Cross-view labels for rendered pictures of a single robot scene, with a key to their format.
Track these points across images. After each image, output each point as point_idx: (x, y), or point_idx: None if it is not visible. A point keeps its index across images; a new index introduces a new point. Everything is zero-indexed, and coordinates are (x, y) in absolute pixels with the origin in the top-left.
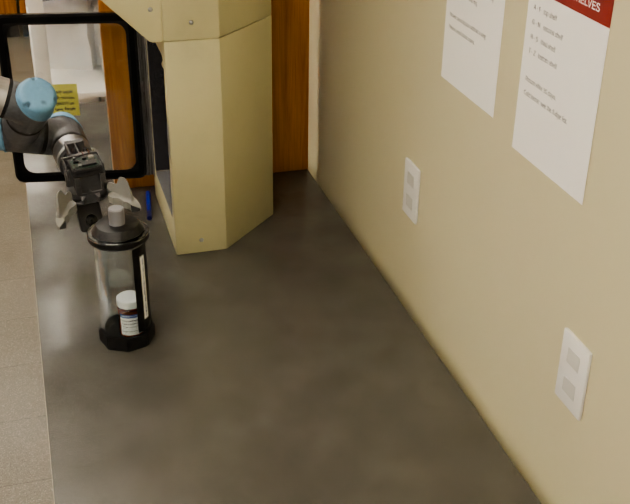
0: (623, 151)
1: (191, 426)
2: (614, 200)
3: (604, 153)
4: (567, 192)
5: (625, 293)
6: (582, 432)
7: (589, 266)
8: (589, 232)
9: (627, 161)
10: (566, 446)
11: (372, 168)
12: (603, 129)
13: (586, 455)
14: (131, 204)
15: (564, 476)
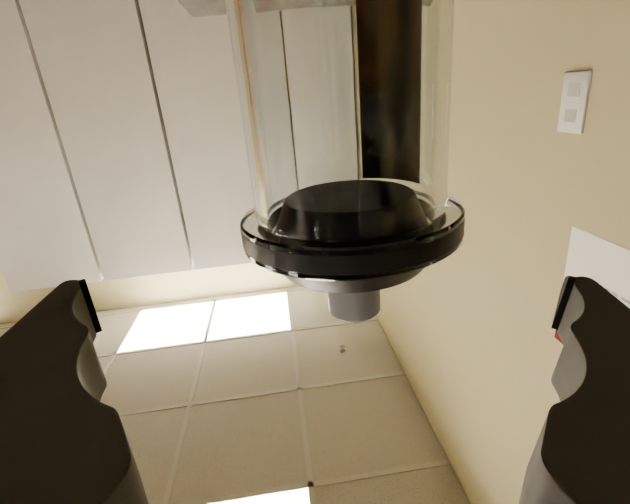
0: (545, 259)
1: None
2: (549, 233)
3: (557, 258)
4: (585, 232)
5: (539, 183)
6: (565, 64)
7: (565, 187)
8: (566, 209)
9: (542, 254)
10: (581, 33)
11: None
12: (558, 272)
13: (561, 50)
14: (562, 332)
15: (582, 3)
